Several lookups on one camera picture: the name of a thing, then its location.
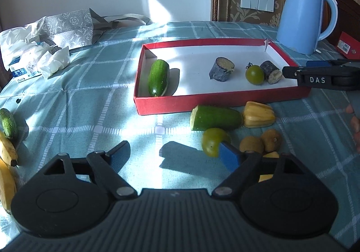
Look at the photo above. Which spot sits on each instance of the whole small cucumber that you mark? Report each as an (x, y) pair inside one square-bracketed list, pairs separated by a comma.
[(8, 124)]

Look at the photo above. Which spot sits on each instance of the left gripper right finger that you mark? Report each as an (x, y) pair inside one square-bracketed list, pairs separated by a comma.
[(293, 205)]

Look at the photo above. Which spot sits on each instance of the yellow jackfruit pod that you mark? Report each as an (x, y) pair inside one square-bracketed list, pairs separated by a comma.
[(256, 115)]

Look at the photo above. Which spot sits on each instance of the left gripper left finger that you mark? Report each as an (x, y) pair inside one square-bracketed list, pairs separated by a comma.
[(71, 195)]

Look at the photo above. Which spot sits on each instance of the green tomato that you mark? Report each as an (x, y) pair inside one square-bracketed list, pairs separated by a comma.
[(254, 74), (211, 139)]

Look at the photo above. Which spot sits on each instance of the white crumpled plastic bag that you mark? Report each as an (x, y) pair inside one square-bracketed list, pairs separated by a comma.
[(27, 56)]

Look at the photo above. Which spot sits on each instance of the small cucumber piece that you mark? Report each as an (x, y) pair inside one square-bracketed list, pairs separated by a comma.
[(158, 78)]

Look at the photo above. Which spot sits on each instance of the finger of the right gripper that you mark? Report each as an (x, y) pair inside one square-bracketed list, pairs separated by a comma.
[(296, 73), (318, 64)]

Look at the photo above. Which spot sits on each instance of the blue electric kettle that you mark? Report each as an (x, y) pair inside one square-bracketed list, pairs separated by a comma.
[(300, 26)]

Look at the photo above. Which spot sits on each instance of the dark wooden headboard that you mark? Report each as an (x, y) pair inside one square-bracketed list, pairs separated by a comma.
[(348, 21)]

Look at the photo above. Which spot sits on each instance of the person right hand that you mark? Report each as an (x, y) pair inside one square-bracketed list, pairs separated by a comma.
[(355, 125)]

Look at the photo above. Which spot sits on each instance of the red flat box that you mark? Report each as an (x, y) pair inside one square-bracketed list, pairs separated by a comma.
[(348, 46)]

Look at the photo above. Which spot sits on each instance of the teal plaid bedspread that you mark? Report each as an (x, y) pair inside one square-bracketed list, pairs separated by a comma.
[(89, 106)]

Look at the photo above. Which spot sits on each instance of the silver patterned gift bag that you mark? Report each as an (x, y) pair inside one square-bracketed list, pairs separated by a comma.
[(80, 28)]

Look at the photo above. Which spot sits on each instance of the large cut cucumber piece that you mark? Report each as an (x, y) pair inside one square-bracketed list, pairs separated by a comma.
[(204, 117)]

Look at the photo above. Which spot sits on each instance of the brown kiwi fruit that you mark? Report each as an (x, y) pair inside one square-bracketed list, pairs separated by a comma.
[(272, 140), (251, 143)]

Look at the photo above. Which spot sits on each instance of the red shallow box tray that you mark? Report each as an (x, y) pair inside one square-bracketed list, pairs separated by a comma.
[(176, 76)]

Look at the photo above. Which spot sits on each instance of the white wall switch panel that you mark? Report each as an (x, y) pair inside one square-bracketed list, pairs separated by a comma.
[(260, 5)]

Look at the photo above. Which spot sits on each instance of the yellow banana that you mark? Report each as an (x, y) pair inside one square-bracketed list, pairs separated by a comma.
[(8, 152), (8, 187)]

